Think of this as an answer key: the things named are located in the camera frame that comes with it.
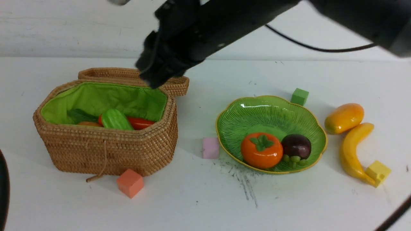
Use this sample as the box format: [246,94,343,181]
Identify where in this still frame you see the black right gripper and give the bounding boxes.
[135,0,225,89]

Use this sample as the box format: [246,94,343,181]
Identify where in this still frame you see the orange toy carrot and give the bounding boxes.
[67,108,156,131]

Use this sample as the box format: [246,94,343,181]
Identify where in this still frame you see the green toy bitter gourd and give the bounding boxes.
[100,108,135,131]

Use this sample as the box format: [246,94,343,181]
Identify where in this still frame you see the orange toy persimmon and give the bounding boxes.
[240,133,283,170]

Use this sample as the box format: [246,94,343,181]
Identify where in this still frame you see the brown toy potato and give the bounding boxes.
[77,121,103,127]

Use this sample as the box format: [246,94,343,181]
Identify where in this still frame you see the purple toy mangosteen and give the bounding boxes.
[281,133,311,169]

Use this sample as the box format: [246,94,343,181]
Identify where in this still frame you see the orange yellow toy mango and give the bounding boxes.
[324,103,364,134]

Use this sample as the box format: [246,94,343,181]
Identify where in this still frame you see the yellow toy banana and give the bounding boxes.
[339,123,375,186]

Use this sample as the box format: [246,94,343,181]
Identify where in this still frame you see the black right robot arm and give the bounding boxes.
[135,0,411,89]

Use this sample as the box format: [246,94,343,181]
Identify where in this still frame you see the woven wicker basket lid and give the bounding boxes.
[78,67,190,97]

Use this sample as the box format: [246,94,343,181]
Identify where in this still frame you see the green leaf-shaped glass plate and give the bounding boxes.
[215,95,328,175]

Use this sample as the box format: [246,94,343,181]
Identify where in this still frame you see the pink foam cube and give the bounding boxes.
[202,137,220,159]

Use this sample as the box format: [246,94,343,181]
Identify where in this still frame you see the green foam cube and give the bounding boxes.
[290,88,309,106]

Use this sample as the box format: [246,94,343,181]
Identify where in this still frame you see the woven wicker basket green lining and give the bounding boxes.
[33,80,178,176]

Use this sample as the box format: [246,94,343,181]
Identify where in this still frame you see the orange foam cube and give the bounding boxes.
[116,169,144,198]

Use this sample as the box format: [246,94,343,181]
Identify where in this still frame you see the yellow foam block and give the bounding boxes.
[365,160,391,188]

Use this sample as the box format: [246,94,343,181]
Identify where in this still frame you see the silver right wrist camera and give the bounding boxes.
[108,0,130,6]

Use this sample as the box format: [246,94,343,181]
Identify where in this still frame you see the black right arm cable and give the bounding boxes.
[265,24,376,53]

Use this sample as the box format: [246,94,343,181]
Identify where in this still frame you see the black cable tie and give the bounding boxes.
[375,196,411,231]

